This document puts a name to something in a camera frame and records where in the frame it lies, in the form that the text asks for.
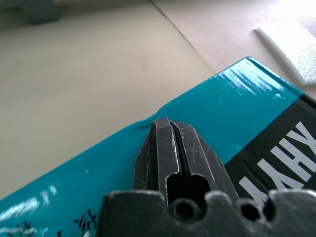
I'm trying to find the white foam board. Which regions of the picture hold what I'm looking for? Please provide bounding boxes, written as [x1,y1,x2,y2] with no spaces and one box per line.
[253,17,316,87]

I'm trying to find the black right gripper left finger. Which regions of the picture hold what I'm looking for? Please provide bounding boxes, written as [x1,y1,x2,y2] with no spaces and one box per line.
[133,118,182,198]

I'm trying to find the teal and black box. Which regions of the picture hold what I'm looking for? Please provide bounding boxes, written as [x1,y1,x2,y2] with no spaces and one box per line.
[0,56,316,237]

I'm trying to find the grey blocky object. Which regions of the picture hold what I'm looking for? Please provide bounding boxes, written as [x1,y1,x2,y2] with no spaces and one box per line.
[0,0,60,26]

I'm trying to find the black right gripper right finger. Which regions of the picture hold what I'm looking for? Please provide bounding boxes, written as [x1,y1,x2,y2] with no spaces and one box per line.
[170,120,240,198]

